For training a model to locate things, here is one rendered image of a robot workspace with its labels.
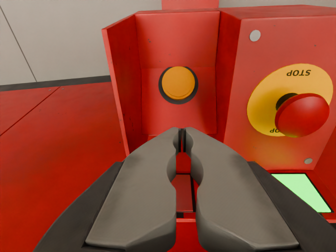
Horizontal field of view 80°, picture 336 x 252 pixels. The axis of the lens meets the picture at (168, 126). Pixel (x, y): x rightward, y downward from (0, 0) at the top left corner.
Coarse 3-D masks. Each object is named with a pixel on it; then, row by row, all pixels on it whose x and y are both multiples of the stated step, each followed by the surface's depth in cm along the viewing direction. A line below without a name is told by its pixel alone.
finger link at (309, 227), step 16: (256, 176) 8; (272, 176) 8; (272, 192) 7; (288, 192) 7; (288, 208) 7; (304, 208) 7; (288, 224) 6; (304, 224) 6; (320, 224) 6; (304, 240) 6; (320, 240) 6
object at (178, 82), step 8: (168, 72) 23; (176, 72) 23; (184, 72) 23; (168, 80) 23; (176, 80) 23; (184, 80) 23; (192, 80) 23; (168, 88) 23; (176, 88) 23; (184, 88) 23; (192, 88) 23; (168, 96) 24; (176, 96) 23; (184, 96) 23
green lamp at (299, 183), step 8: (280, 176) 22; (288, 176) 22; (296, 176) 22; (304, 176) 22; (288, 184) 21; (296, 184) 21; (304, 184) 21; (296, 192) 20; (304, 192) 20; (312, 192) 20; (304, 200) 19; (312, 200) 19; (320, 200) 19; (320, 208) 18; (328, 208) 18
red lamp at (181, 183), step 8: (176, 176) 22; (184, 176) 22; (176, 184) 21; (184, 184) 21; (176, 192) 20; (184, 192) 20; (176, 200) 20; (184, 200) 20; (176, 208) 19; (184, 208) 19; (192, 208) 19
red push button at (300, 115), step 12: (288, 96) 17; (300, 96) 15; (312, 96) 15; (276, 108) 18; (288, 108) 16; (300, 108) 15; (312, 108) 15; (324, 108) 15; (276, 120) 16; (288, 120) 16; (300, 120) 16; (312, 120) 16; (324, 120) 16; (288, 132) 17; (300, 132) 16; (312, 132) 17
